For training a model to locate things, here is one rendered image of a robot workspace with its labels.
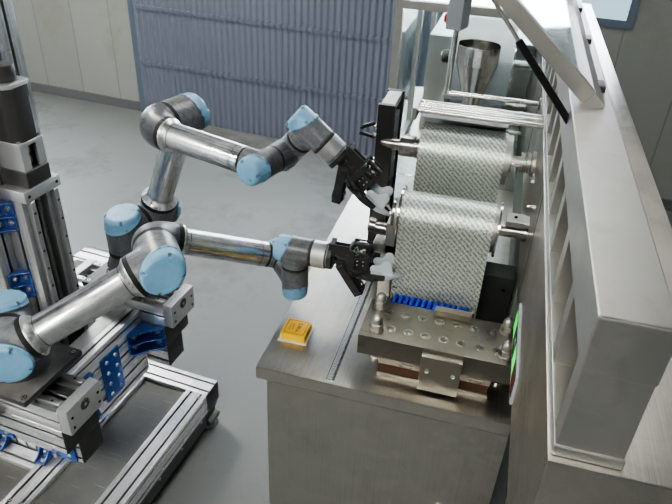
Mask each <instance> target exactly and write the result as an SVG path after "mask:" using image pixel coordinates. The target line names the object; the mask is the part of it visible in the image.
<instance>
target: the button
mask: <svg viewBox="0 0 672 504"><path fill-rule="evenodd" d="M311 329H312V323H311V322H307V321H302V320H297V319H292V318H288V320H287V322H286V324H285V326H284V327H283V329H282V331H281V339H286V340H290V341H295V342H300V343H305V341H306V339H307V337H308V335H309V333H310V331H311Z"/></svg>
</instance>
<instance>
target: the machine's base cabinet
mask: <svg viewBox="0 0 672 504"><path fill-rule="evenodd" d="M267 417H268V464H269V504H490V501H491V497H492V494H493V490H494V487H495V483H496V480H497V476H498V472H499V469H500V465H501V462H502V458H503V454H504V451H505V447H506V444H507V440H508V436H505V435H501V434H497V433H492V432H488V431H484V430H480V429H475V428H471V427H467V426H462V425H458V424H454V423H449V422H445V421H441V420H437V419H432V418H428V417H424V416H419V415H415V414H411V413H406V412H402V411H398V410H394V409H389V408H385V407H381V406H376V405H372V404H368V403H363V402H359V401H355V400H351V399H346V398H342V397H338V396H333V395H329V394H325V393H320V392H316V391H312V390H308V389H303V388H299V387H295V386H290V385H286V384H282V383H277V382H273V381H269V380H267Z"/></svg>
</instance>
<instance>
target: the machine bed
mask: <svg viewBox="0 0 672 504"><path fill-rule="evenodd" d="M414 178H415V176H410V175H404V174H397V173H396V182H395V192H394V199H395V198H396V197H397V198H398V196H399V193H400V191H402V190H403V187H404V185H407V186H408V190H413V186H414ZM513 197H514V190H513V191H506V190H500V189H498V193H497V198H496V204H497V206H500V205H501V202H502V200H504V208H503V214H502V220H501V223H504V224H506V216H507V212H510V213H512V211H513ZM369 214H370V208H368V207H367V206H365V205H364V204H362V203H361V202H360V201H359V200H358V199H357V198H356V196H355V195H354V194H352V196H351V198H350V200H349V201H348V203H347V205H346V207H345V209H344V210H343V212H342V214H341V216H340V217H339V219H338V221H337V223H336V225H335V226H334V228H333V230H332V232H331V234H330V235H329V237H328V239H327V241H326V242H331V241H332V237H334V238H337V241H338V242H344V243H349V244H351V242H352V241H354V239H355V238H359V239H364V240H367V238H368V229H367V228H368V222H369ZM509 250H510V238H508V237H502V236H498V241H497V246H496V250H495V254H494V257H491V253H492V251H491V252H490V253H488V258H487V261H489V262H494V263H500V264H505V265H508V263H509ZM335 266H336V264H334V266H333V268H332V269H326V268H325V269H321V268H315V267H311V269H310V271H309V273H308V283H309V286H308V293H307V295H306V297H304V298H303V299H301V300H296V301H294V300H293V301H292V303H291V305H290V307H289V308H288V310H287V312H286V314H285V316H284V317H283V319H282V321H281V323H280V324H279V326H278V328H277V330H276V332H275V333H274V335H273V337H272V339H271V341H270V342H269V344H268V346H267V348H266V349H265V351H264V353H263V355H262V357H261V358H260V360H259V362H258V364H257V365H256V377H257V378H260V379H265V380H269V381H273V382H277V383H282V384H286V385H290V386H295V387H299V388H303V389H308V390H312V391H316V392H320V393H325V394H329V395H333V396H338V397H342V398H346V399H351V400H355V401H359V402H363V403H368V404H372V405H376V406H381V407H385V408H389V409H394V410H398V411H402V412H406V413H411V414H415V415H419V416H424V417H428V418H432V419H437V420H441V421H445V422H449V423H454V424H458V425H462V426H467V427H471V428H475V429H480V430H484V431H488V432H492V433H497V434H501V435H505V436H509V433H510V426H511V407H512V405H510V404H509V397H510V385H506V384H502V385H500V386H495V385H493V384H492V383H490V386H489V387H488V394H487V399H485V398H480V397H476V396H471V395H467V394H462V393H458V392H457V396H456V398H455V397H451V396H447V395H442V394H438V393H433V392H429V391H424V390H420V389H417V383H413V382H408V381H404V380H399V379H395V378H390V377H386V376H381V375H377V369H378V366H379V363H378V359H372V358H370V357H369V355H368V354H363V353H358V352H357V343H358V334H359V331H360V328H361V326H362V323H363V321H364V318H365V315H366V313H367V307H368V304H369V301H370V299H371V298H376V296H377V286H378V282H373V284H372V286H371V289H370V291H369V294H368V296H367V299H366V301H365V304H364V306H363V309H362V312H361V314H360V317H359V319H358V322H357V324H356V327H355V329H354V332H353V334H352V337H351V339H350V342H349V344H348V347H347V350H346V352H345V355H344V357H343V360H342V362H341V365H340V367H339V370H338V372H337V375H336V377H335V380H334V381H332V380H327V379H326V378H327V375H328V373H329V370H330V368H331V365H332V363H333V361H334V358H335V356H336V353H337V351H338V348H339V346H340V344H341V341H342V339H343V336H344V334H345V331H346V329H347V327H348V324H349V322H350V319H351V317H352V314H353V312H354V310H355V307H356V305H357V302H358V300H359V297H360V296H357V297H354V296H353V294H352V292H351V291H350V289H349V288H348V286H347V285H346V283H345V282H344V280H343V278H342V277H341V275H340V274H339V272H338V271H337V269H336V268H335ZM288 318H292V319H297V320H302V321H307V322H311V323H312V327H315V328H314V330H313V332H312V334H311V336H310V338H309V341H308V343H307V345H306V346H303V345H299V344H294V343H289V342H285V341H280V340H278V337H279V336H280V334H281V331H282V329H283V327H284V326H285V324H286V322H287V320H288Z"/></svg>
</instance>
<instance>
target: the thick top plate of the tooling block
mask: <svg viewBox="0 0 672 504"><path fill-rule="evenodd" d="M374 304H375V299H374V298H372V300H371V302H370V305H369V307H368V310H367V313H366V315H365V318H364V321H363V323H362V326H361V328H360V331H359V334H358V343H357V352H358V353H363V354H368V355H372V356H377V357H381V358H386V359H391V360H395V361H400V362H405V363H409V364H414V365H418V366H420V364H421V357H422V353H423V351H424V352H429V353H433V354H438V355H443V356H448V357H452V358H457V359H462V360H463V366H462V371H461V375H465V376H469V377H474V378H478V379H483V380H488V381H492V382H497V383H502V384H506V385H510V379H511V361H512V359H511V360H509V361H505V360H502V359H500V358H499V357H498V356H497V352H498V351H499V348H500V347H501V345H502V343H503V342H504V341H506V340H509V341H510V342H511V343H513V335H512V336H504V335H502V334H501V333H500V332H499V329H500V327H501V324H500V323H495V322H490V321H485V320H480V319H475V318H471V322H470V323H468V322H463V321H458V320H453V319H448V318H443V317H438V316H434V313H435V310H429V309H424V308H419V307H414V306H409V305H404V304H399V303H394V302H389V301H388V303H387V309H386V310H384V311H379V310H376V309H375V308H374ZM376 314H380V315H381V316H382V318H383V323H384V331H383V332H382V333H379V334H376V333H373V332H371V331H370V329H369V328H370V324H371V321H372V319H373V316H374V315H376Z"/></svg>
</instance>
